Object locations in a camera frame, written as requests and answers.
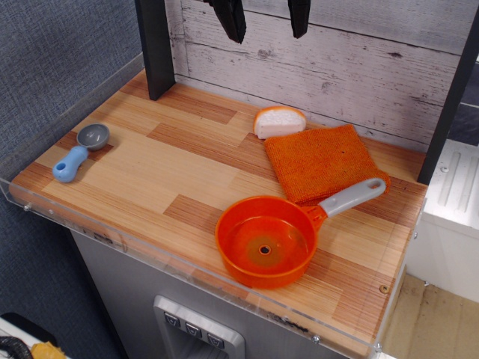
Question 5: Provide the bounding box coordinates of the black right shelf post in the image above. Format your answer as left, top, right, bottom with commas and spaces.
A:
417, 10, 478, 185

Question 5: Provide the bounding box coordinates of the yellow object bottom left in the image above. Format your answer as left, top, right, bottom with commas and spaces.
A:
31, 342, 67, 359

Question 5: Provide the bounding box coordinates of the orange cloth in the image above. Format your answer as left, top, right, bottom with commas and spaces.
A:
264, 125, 391, 206

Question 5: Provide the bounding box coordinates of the clear acrylic table guard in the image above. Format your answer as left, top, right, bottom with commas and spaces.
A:
1, 75, 425, 358

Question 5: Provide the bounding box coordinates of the black left shelf post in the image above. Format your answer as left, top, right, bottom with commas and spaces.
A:
135, 0, 175, 101

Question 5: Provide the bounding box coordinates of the toy salmon sushi piece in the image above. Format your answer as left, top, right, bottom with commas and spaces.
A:
253, 106, 306, 139

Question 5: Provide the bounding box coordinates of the white ribbed appliance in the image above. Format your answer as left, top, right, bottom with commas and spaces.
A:
406, 140, 478, 302

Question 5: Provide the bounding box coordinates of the blue grey toy scoop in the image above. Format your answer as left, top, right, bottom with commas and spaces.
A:
52, 123, 110, 183

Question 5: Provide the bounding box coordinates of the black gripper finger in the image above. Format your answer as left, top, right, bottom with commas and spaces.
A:
205, 0, 246, 44
288, 0, 311, 39

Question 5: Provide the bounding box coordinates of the silver dispenser button panel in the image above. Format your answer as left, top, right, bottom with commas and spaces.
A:
153, 295, 246, 358

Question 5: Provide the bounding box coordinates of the orange toy pan grey handle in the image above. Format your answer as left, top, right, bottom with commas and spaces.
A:
215, 178, 386, 289

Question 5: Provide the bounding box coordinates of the black shelf post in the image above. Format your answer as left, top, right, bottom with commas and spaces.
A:
417, 10, 478, 185
135, 0, 175, 101

